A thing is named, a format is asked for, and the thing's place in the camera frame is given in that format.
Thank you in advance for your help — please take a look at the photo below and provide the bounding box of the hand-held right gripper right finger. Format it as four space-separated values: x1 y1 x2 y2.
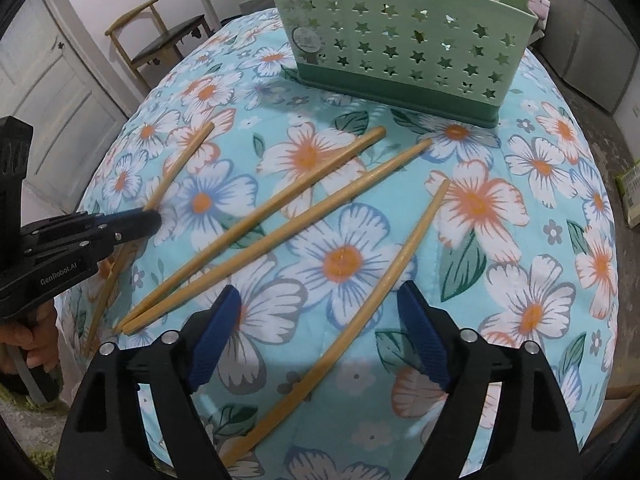
396 280 581 480

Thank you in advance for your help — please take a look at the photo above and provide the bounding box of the wooden chair black seat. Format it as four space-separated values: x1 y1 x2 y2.
105 1 213 98

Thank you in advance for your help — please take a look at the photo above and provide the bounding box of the yellow-green packaged bag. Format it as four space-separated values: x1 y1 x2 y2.
615 160 640 213

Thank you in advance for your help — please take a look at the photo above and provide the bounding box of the green star-cut utensil holder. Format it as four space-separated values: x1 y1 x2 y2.
257 0 540 128

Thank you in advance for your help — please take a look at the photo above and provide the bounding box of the floral light blue blanket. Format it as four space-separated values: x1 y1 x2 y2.
52 7 621 480

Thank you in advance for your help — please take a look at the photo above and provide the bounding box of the wooden chopstick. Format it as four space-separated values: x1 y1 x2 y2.
219 179 451 466
113 126 387 333
82 121 217 356
121 138 433 336

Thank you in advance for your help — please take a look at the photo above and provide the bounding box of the person's left hand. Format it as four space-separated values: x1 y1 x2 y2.
0 305 63 376

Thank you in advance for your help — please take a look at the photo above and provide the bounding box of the white panel door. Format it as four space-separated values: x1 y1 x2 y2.
0 0 131 221

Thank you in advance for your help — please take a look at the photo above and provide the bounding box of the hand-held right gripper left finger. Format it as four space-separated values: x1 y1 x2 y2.
59 284 243 480

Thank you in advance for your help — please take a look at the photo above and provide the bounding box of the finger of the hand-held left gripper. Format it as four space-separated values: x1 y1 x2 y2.
22 209 162 241
30 234 126 261

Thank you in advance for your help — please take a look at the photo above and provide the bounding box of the grey refrigerator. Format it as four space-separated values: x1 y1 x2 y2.
537 0 640 113

